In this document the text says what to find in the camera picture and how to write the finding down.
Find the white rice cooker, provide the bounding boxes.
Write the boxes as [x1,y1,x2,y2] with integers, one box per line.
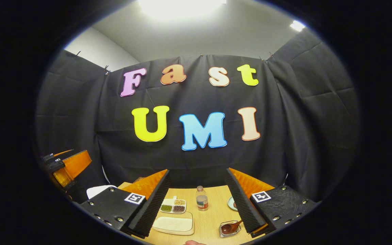
[86,184,118,200]

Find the metal wire chopstick holder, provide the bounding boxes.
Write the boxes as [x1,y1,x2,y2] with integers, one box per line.
[218,220,242,238]

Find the white divided grain dish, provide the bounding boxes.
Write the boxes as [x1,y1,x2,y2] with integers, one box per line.
[159,196,187,214]

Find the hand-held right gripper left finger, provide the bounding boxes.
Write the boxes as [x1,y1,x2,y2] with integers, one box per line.
[80,169,171,239]

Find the clear plastic water bottle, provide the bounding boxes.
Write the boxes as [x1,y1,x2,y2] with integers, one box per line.
[196,185,209,212]

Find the large ceiling light panel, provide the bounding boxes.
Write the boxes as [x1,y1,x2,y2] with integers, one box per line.
[138,0,227,21]

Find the pale green plate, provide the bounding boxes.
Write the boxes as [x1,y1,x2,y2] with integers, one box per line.
[227,195,239,212]

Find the small ceiling light panel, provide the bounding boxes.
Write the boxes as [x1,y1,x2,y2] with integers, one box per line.
[289,19,306,32]

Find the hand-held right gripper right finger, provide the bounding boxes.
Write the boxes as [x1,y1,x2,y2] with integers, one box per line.
[224,167,321,238]

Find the dark wooden spoon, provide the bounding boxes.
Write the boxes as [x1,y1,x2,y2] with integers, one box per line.
[220,219,244,235]

